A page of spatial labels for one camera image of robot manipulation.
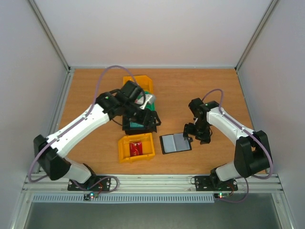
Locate yellow plastic bin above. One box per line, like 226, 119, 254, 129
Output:
118, 133, 155, 163
134, 75, 154, 94

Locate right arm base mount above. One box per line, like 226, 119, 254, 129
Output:
194, 175, 238, 192

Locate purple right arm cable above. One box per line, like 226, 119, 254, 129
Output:
201, 89, 274, 204

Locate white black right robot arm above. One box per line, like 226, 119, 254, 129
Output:
183, 98, 273, 189

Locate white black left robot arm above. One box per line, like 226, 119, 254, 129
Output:
33, 81, 161, 190

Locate green plastic bin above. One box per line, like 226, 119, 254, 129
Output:
136, 94, 155, 111

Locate aluminium front rail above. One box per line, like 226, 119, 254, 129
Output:
22, 174, 284, 194

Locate slotted grey cable duct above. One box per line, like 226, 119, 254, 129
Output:
32, 193, 214, 204

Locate far yellow plastic bin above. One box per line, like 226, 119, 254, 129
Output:
134, 75, 154, 94

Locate teal cards in bin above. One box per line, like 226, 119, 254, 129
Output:
130, 122, 144, 129

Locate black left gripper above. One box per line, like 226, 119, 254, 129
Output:
123, 102, 162, 128

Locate near yellow plastic bin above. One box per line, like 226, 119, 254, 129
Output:
118, 133, 155, 163

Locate white red-circle cards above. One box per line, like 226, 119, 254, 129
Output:
135, 97, 144, 105

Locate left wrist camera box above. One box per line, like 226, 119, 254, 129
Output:
140, 94, 156, 109

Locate red card in bin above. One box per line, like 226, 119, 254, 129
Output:
129, 142, 143, 157

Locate black plastic bin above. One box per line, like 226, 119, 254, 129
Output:
122, 117, 157, 135

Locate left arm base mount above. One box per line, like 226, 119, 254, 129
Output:
67, 176, 116, 192

